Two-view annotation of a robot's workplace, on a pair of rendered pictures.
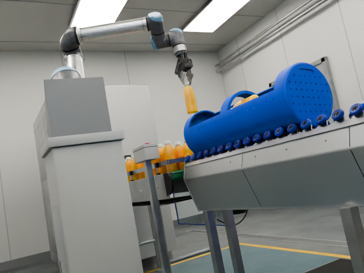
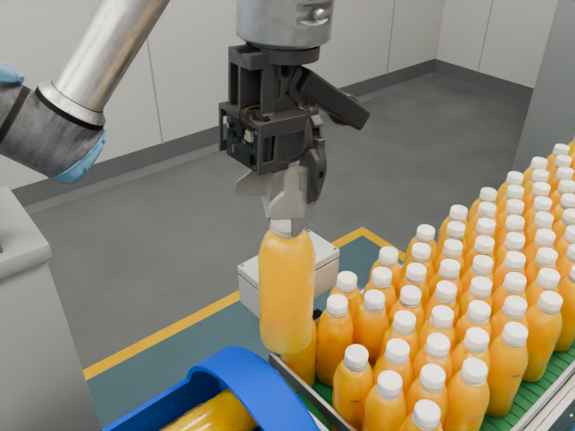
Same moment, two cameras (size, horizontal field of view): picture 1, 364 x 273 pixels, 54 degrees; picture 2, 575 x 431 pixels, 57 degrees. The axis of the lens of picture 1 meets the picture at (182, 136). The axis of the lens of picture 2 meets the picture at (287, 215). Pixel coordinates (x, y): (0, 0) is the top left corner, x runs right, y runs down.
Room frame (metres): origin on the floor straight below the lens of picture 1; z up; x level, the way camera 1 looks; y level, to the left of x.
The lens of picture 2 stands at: (2.17, -0.59, 1.79)
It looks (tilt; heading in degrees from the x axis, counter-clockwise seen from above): 34 degrees down; 79
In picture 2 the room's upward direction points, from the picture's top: straight up
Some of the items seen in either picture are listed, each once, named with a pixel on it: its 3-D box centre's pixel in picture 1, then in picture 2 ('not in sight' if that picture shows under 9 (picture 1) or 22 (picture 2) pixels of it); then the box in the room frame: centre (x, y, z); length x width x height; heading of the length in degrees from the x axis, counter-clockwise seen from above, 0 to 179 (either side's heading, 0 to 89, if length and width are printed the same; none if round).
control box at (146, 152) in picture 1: (145, 153); (289, 274); (2.34, 0.25, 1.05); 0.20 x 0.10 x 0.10; 30
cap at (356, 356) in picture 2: not in sight; (356, 357); (2.40, -0.02, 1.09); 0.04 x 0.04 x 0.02
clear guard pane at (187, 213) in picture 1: (195, 194); not in sight; (2.99, -0.02, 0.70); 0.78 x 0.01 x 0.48; 30
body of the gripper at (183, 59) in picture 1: (183, 62); (274, 104); (2.25, -0.10, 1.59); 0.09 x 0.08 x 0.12; 28
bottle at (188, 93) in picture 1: (189, 98); (286, 284); (2.27, -0.10, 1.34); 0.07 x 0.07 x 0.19
